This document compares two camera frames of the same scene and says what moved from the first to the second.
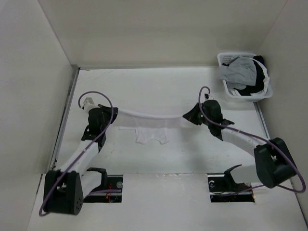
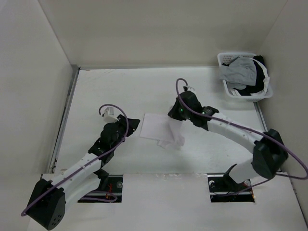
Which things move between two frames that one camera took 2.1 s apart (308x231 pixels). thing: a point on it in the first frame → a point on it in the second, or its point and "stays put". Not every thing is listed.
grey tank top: [241, 72] stays put
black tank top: [260, 81] stays put
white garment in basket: [266, 81] stays put
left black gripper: [112, 114] → [133, 125]
